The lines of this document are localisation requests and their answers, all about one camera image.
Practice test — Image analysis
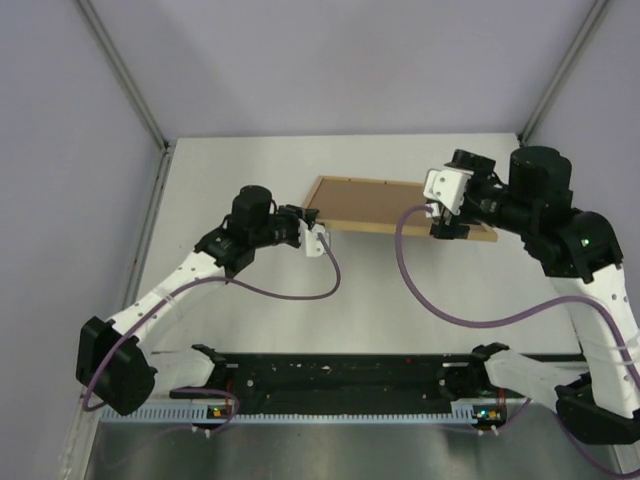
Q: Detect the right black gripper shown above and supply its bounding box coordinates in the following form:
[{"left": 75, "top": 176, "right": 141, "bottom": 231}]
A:
[{"left": 427, "top": 150, "right": 531, "bottom": 237}]

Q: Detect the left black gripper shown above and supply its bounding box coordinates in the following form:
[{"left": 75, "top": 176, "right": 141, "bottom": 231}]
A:
[{"left": 250, "top": 205, "right": 317, "bottom": 249}]

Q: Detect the wooden photo frame brown back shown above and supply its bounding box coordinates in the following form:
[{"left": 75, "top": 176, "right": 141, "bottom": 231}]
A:
[{"left": 301, "top": 174, "right": 499, "bottom": 244}]

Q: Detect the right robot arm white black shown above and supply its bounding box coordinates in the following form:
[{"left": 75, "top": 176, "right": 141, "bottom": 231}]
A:
[{"left": 424, "top": 146, "right": 639, "bottom": 445}]

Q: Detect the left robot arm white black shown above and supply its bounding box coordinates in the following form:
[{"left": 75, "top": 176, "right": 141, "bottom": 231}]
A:
[{"left": 76, "top": 185, "right": 319, "bottom": 415}]

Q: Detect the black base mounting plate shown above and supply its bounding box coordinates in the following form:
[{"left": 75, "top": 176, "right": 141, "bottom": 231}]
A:
[{"left": 169, "top": 352, "right": 529, "bottom": 414}]

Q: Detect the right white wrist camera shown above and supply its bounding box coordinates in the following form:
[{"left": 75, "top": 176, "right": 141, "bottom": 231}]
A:
[{"left": 423, "top": 167, "right": 473, "bottom": 216}]

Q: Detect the right aluminium corner post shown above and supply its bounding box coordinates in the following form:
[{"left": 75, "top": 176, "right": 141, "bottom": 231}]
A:
[{"left": 517, "top": 0, "right": 613, "bottom": 146}]

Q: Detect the aluminium corner post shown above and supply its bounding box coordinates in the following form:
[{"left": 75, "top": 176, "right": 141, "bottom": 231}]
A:
[
  {"left": 75, "top": 0, "right": 167, "bottom": 146},
  {"left": 517, "top": 0, "right": 613, "bottom": 146}
]

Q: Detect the grey slotted cable duct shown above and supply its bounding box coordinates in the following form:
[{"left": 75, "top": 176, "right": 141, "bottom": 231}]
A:
[{"left": 99, "top": 400, "right": 507, "bottom": 426}]

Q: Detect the left aluminium corner post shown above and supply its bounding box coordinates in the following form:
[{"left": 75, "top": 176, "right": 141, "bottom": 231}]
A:
[{"left": 75, "top": 0, "right": 167, "bottom": 146}]

